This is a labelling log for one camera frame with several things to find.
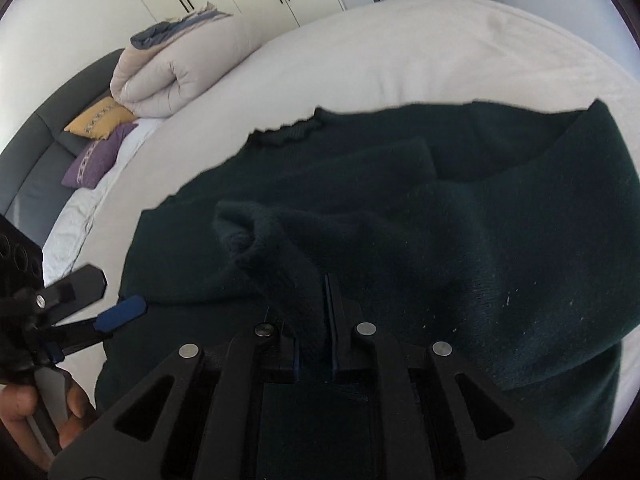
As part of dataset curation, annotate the dark green knit sweater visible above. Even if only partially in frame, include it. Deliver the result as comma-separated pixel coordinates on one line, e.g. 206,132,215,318
96,101,639,467

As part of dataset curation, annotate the person left hand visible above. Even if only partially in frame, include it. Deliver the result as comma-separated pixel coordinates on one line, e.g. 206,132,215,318
1,379,98,471

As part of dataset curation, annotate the white pillow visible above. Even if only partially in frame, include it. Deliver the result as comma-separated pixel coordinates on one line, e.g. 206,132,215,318
43,118,162,285

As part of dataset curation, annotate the dark grey upholstered headboard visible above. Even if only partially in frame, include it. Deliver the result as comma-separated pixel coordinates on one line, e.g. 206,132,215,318
1,50,122,246

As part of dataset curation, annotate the purple patterned cushion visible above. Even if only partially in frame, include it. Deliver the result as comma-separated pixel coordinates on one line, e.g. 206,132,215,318
61,122,138,190

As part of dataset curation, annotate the yellow patterned cushion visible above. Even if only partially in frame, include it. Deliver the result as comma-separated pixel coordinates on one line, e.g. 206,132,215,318
64,96,137,140

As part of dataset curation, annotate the rolled beige duvet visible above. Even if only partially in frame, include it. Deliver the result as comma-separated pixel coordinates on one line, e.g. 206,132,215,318
110,3,262,118

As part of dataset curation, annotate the white bed sheet mattress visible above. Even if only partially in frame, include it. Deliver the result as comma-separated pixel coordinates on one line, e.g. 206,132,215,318
72,0,639,311

